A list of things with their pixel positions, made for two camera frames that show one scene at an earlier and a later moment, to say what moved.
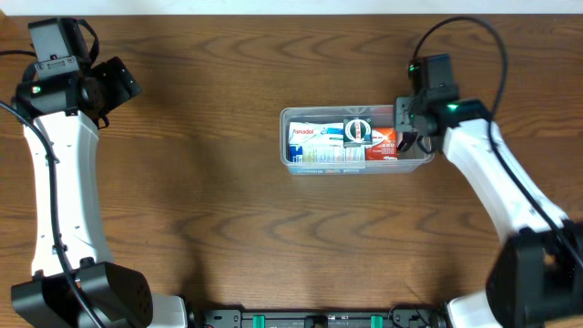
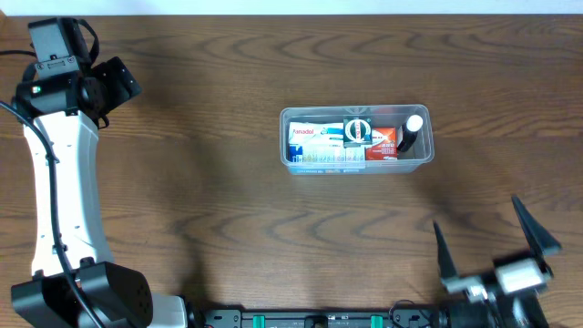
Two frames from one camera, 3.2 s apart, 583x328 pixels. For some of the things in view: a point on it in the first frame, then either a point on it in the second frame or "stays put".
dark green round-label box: (357, 131) stays put
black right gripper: (404, 117) -> (478, 290)
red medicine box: (383, 146) stays put
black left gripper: (111, 97) stays put
